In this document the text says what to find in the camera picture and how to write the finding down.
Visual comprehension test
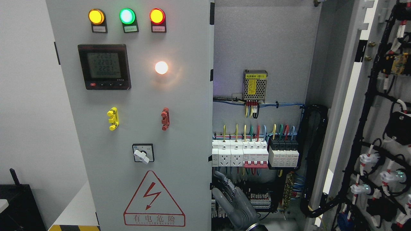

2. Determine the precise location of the red indicator light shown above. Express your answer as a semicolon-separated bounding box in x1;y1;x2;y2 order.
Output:
149;8;166;33

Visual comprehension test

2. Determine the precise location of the white socket breaker row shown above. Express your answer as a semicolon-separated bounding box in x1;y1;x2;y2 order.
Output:
212;139;244;167

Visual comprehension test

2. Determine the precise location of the grey cabinet door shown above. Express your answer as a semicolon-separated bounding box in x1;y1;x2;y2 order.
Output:
317;0;410;231
46;0;214;231

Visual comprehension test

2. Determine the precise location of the red handle triple breaker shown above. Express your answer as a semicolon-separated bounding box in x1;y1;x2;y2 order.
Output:
243;139;269;168

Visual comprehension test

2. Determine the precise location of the black digital power meter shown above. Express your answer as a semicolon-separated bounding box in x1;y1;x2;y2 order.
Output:
78;44;132;90

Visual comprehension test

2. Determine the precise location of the red electric warning sticker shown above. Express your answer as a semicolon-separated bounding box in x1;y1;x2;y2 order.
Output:
123;170;186;227

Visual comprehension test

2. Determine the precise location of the metal mesh power supply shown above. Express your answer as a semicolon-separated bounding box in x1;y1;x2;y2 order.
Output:
243;70;268;101

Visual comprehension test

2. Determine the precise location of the black white surge protector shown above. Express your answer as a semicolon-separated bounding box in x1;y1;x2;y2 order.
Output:
268;138;300;170

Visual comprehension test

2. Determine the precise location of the yellow indicator light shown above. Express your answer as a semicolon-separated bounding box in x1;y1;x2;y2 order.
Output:
88;8;108;33

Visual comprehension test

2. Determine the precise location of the lower relay terminal row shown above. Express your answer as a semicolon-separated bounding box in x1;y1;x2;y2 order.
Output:
211;188;272;218

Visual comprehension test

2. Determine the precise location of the white glowing indicator light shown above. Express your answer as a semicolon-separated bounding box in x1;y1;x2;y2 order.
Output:
155;61;169;75

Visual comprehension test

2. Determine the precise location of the white rotary selector switch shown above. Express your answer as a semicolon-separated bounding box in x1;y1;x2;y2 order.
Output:
132;143;155;164

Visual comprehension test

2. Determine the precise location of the grey robot hand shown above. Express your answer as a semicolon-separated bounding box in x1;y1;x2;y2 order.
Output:
212;171;259;231

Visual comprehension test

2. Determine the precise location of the black box left floor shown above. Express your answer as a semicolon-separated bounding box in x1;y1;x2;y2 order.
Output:
0;168;46;231

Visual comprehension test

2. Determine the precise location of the green indicator light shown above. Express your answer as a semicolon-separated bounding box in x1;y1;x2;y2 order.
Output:
119;8;139;33

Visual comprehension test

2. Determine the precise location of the black right cable loom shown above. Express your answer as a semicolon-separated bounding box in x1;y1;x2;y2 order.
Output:
299;104;344;219

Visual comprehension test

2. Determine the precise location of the red terminal post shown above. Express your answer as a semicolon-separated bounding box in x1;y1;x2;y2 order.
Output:
161;107;170;131

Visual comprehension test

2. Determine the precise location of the yellow terminal post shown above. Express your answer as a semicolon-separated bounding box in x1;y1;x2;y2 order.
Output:
107;107;119;131

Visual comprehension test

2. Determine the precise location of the brass right ground bar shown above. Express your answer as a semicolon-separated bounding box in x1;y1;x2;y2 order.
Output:
282;171;294;211

